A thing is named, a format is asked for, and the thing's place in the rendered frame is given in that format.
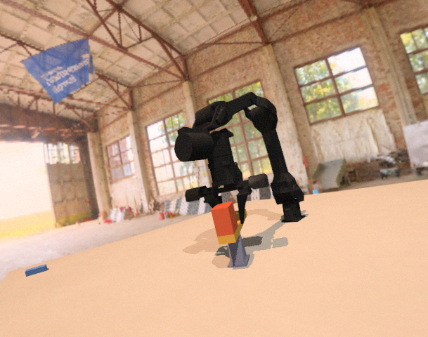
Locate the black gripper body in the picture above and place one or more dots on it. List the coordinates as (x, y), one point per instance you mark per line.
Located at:
(223, 172)

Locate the blue rectangular block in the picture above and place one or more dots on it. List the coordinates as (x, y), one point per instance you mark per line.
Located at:
(35, 270)

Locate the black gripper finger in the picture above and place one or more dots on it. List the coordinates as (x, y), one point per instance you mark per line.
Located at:
(214, 202)
(241, 198)

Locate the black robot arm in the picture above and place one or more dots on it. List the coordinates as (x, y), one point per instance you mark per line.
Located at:
(197, 143)

